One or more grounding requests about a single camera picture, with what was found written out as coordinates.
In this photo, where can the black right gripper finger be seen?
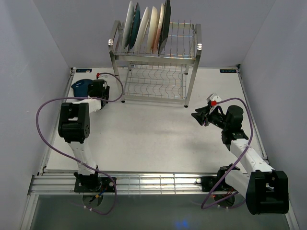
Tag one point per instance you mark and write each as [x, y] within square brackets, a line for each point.
[205, 110]
[200, 118]

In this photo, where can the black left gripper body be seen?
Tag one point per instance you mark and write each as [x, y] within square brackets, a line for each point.
[106, 92]

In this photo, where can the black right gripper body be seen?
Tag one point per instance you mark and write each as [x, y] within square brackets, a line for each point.
[217, 119]

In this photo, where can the dark blue irregular dish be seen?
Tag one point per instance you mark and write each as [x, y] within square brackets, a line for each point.
[80, 87]

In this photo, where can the red and teal plate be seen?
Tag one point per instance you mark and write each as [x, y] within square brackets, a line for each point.
[128, 25]

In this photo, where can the cream and pink branch plate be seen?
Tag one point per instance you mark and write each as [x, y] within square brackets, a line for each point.
[159, 28]

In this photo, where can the dark teal blossom plate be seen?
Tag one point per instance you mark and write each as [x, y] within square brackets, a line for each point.
[135, 26]

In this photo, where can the white green red rimmed plate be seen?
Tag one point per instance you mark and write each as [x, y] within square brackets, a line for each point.
[142, 30]

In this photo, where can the square black teal plate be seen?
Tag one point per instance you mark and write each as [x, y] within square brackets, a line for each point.
[165, 27]

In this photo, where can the cream bear plate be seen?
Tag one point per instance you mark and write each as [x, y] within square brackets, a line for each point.
[152, 29]

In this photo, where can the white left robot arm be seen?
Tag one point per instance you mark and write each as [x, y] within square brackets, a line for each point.
[74, 127]

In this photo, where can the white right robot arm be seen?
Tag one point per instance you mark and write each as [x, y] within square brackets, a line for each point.
[264, 189]

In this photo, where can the stainless steel dish rack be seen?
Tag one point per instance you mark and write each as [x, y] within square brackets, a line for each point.
[166, 76]

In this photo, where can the left blue table label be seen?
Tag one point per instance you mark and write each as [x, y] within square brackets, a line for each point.
[83, 70]

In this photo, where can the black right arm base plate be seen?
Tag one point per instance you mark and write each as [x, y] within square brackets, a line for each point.
[208, 182]

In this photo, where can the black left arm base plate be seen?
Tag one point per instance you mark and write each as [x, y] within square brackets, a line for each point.
[94, 185]

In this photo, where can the aluminium front rail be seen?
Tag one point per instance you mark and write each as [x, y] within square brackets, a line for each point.
[126, 184]

